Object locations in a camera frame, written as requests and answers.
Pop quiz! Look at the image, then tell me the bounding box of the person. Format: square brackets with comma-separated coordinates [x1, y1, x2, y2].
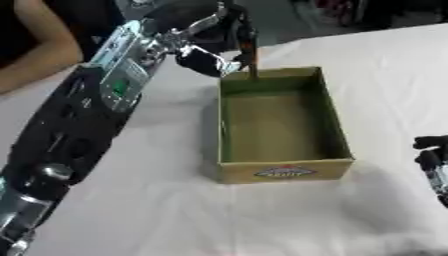
[0, 0, 128, 95]

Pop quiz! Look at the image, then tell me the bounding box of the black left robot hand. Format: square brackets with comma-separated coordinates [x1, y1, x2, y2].
[141, 0, 263, 81]

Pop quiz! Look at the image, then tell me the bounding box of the tan cardboard box green inside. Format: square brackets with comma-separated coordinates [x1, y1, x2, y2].
[199, 65, 357, 185]

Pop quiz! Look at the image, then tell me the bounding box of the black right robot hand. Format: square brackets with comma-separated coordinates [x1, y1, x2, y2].
[411, 134, 448, 210]

